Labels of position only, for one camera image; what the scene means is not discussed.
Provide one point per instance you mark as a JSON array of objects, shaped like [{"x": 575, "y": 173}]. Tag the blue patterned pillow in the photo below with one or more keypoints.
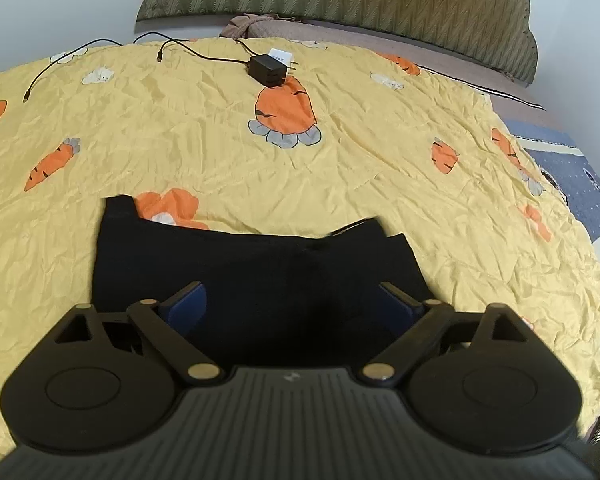
[{"x": 565, "y": 167}]

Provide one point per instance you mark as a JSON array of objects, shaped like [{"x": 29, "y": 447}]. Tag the yellow carrot print bedspread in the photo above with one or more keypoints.
[{"x": 192, "y": 139}]

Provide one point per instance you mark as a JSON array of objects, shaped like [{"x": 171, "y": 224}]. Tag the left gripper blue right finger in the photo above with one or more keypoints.
[{"x": 396, "y": 311}]

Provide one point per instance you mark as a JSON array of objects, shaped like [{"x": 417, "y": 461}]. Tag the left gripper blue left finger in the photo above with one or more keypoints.
[{"x": 184, "y": 310}]

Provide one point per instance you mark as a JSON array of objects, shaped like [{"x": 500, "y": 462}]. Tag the black pants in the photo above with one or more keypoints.
[{"x": 272, "y": 301}]

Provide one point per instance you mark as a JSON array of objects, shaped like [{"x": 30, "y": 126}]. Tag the black power adapter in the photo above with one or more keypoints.
[{"x": 267, "y": 70}]

